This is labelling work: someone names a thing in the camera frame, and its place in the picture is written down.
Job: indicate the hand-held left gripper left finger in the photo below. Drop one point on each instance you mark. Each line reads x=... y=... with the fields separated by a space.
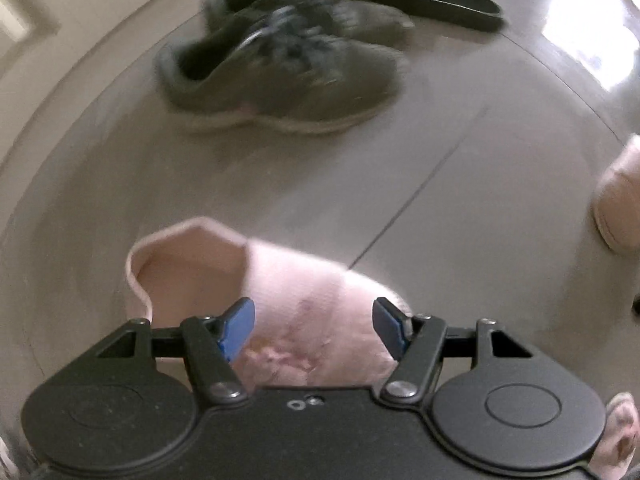
x=237 y=327

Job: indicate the pink plush slipper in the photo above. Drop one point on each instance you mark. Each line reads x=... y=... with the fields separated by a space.
x=300 y=300
x=620 y=200

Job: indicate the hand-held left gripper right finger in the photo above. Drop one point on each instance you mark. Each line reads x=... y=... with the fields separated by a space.
x=390 y=327

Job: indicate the white panelled door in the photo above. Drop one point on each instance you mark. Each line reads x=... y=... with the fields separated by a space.
x=20 y=15

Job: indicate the grey sneaker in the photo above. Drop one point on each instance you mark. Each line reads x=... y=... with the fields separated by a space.
x=310 y=80
x=360 y=17

